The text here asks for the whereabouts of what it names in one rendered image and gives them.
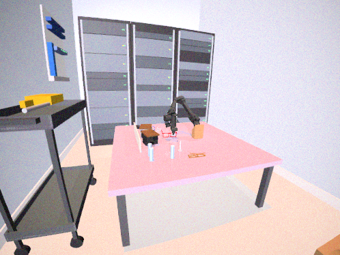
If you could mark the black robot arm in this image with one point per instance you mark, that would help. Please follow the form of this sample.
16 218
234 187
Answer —
172 117

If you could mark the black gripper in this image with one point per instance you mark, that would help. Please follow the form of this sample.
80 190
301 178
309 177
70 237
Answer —
173 128

